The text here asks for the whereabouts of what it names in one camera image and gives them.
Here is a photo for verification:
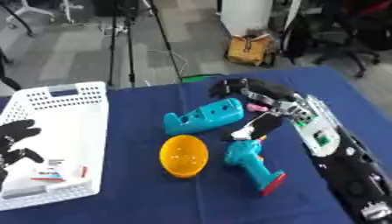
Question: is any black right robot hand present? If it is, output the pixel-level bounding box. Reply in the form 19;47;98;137
208;77;304;142

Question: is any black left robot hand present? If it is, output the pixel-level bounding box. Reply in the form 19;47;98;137
0;118;46;191

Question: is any white box with red print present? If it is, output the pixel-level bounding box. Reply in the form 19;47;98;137
29;158;91;184

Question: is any small pink object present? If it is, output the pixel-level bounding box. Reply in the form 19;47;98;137
245;102;271;113

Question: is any yellow bag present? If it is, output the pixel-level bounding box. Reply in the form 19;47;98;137
225;32;277;67

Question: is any white perforated plastic basket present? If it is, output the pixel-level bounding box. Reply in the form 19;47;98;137
0;80;110;212

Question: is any teal toy plane body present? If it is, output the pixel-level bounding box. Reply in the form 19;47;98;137
162;97;247;137

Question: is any green object behind table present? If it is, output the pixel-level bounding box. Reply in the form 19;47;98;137
178;73;227;84

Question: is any teal toy drill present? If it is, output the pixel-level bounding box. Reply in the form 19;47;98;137
223;138;288;197

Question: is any white pillar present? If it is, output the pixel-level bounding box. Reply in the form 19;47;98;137
219;0;276;38

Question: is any black office chair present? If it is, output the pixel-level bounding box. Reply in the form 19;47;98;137
282;0;392;80

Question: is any orange plastic bowl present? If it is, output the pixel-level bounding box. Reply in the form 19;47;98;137
157;134;212;179

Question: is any black stand leg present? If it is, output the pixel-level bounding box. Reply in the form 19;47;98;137
0;0;37;38

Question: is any white chair base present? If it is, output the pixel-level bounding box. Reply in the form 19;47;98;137
3;0;88;25

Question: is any black tripod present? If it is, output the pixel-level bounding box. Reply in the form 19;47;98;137
104;0;186;88

